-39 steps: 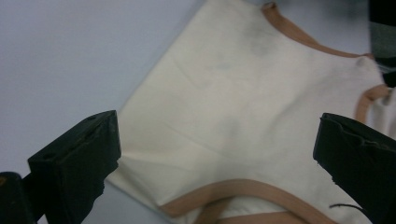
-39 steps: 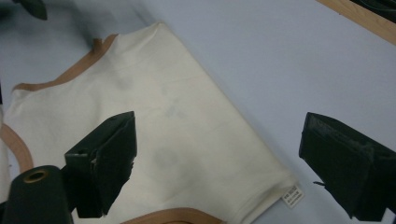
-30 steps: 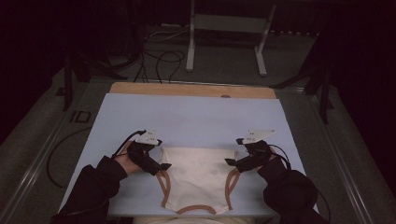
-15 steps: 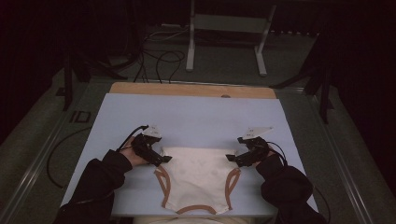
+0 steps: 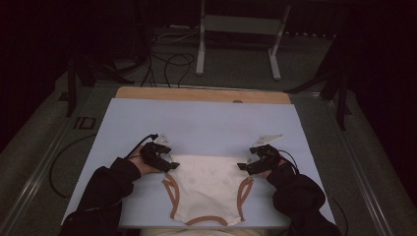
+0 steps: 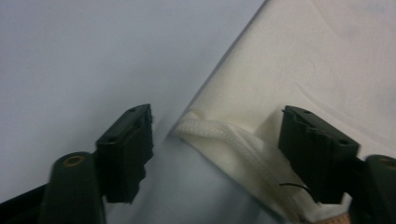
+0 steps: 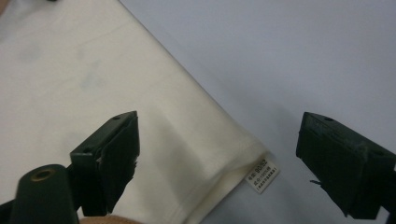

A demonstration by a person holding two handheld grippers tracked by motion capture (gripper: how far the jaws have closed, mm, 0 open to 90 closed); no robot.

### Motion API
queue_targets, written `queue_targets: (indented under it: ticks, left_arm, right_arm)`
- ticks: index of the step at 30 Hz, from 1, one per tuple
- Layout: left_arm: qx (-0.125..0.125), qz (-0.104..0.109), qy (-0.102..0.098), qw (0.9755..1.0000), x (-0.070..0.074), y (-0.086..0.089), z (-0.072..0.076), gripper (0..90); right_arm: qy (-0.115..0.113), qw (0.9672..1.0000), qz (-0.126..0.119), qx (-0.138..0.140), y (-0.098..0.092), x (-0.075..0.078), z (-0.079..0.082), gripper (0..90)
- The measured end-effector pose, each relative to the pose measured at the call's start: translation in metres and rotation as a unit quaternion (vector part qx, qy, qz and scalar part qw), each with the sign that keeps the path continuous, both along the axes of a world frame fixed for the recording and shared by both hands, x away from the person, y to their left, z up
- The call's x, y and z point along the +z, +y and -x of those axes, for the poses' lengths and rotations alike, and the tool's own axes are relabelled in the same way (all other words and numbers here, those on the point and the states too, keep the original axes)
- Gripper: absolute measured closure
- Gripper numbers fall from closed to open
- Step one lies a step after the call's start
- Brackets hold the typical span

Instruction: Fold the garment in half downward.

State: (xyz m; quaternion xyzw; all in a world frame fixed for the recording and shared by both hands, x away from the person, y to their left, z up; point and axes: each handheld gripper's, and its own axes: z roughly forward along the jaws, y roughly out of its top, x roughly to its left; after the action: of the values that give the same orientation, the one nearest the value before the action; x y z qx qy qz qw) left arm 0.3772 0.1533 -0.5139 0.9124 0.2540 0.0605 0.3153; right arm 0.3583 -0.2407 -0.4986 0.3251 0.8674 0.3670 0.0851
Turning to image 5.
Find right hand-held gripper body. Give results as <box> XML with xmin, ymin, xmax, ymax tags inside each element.
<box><xmin>247</xmin><ymin>133</ymin><xmax>284</xmax><ymax>175</ymax></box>

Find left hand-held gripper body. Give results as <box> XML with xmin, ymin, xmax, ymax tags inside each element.
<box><xmin>141</xmin><ymin>132</ymin><xmax>172</xmax><ymax>172</ymax></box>

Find white baby bodysuit brown trim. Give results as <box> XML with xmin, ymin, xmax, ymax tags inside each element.
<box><xmin>161</xmin><ymin>153</ymin><xmax>255</xmax><ymax>227</ymax></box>

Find person's right hand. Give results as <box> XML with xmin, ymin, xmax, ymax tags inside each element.
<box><xmin>258</xmin><ymin>158</ymin><xmax>287</xmax><ymax>180</ymax></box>

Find person's left hand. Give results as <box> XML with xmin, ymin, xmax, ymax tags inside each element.
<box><xmin>132</xmin><ymin>146</ymin><xmax>159</xmax><ymax>176</ymax></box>

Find pale table mat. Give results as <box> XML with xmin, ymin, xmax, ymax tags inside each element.
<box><xmin>62</xmin><ymin>97</ymin><xmax>337</xmax><ymax>229</ymax></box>

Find black tripod stand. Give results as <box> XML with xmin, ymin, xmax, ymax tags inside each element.
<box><xmin>58</xmin><ymin>53</ymin><xmax>136</xmax><ymax>118</ymax></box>
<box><xmin>283</xmin><ymin>32</ymin><xmax>352</xmax><ymax>132</ymax></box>

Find white metal stand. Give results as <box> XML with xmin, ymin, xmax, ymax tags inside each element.
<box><xmin>195</xmin><ymin>0</ymin><xmax>292</xmax><ymax>82</ymax></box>

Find left hand-held gripper cable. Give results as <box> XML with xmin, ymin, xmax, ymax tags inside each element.
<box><xmin>124</xmin><ymin>133</ymin><xmax>159</xmax><ymax>160</ymax></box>

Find hand-held gripper cable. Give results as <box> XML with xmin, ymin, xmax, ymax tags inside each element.
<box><xmin>124</xmin><ymin>133</ymin><xmax>159</xmax><ymax>160</ymax></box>
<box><xmin>277</xmin><ymin>149</ymin><xmax>301</xmax><ymax>175</ymax></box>

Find right hand-held gripper cable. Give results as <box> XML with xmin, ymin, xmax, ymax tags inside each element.
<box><xmin>277</xmin><ymin>149</ymin><xmax>301</xmax><ymax>175</ymax></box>

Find looped black floor cables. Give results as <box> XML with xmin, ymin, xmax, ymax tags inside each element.
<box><xmin>140</xmin><ymin>29</ymin><xmax>200</xmax><ymax>89</ymax></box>

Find metal floor rail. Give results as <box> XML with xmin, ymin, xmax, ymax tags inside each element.
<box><xmin>0</xmin><ymin>97</ymin><xmax>96</xmax><ymax>236</ymax></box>
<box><xmin>323</xmin><ymin>94</ymin><xmax>394</xmax><ymax>236</ymax></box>

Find black floor cable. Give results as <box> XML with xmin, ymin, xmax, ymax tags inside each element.
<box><xmin>48</xmin><ymin>133</ymin><xmax>97</xmax><ymax>200</ymax></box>
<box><xmin>328</xmin><ymin>196</ymin><xmax>349</xmax><ymax>228</ymax></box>

